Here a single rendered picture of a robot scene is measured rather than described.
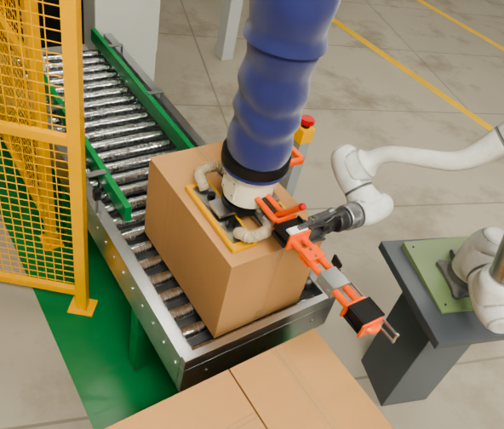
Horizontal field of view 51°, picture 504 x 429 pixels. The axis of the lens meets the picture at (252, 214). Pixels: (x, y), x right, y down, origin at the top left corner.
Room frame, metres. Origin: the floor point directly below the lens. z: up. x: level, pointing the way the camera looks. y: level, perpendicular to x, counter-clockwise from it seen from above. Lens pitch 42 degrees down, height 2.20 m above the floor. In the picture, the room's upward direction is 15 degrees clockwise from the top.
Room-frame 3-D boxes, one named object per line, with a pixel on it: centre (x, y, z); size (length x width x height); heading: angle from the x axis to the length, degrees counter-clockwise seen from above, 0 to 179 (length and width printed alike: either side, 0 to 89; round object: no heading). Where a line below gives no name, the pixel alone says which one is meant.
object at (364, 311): (0.96, -0.36, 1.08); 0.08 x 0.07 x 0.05; 42
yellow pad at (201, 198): (1.34, 0.11, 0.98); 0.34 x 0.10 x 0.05; 42
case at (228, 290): (1.49, 0.08, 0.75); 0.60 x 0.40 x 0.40; 43
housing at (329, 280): (1.06, -0.28, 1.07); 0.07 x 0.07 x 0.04; 42
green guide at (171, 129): (2.52, 0.69, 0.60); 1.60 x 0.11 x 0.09; 43
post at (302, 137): (1.98, -0.13, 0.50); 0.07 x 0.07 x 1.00; 43
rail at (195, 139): (2.30, 0.41, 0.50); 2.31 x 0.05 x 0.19; 43
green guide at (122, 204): (2.15, 1.08, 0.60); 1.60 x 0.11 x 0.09; 43
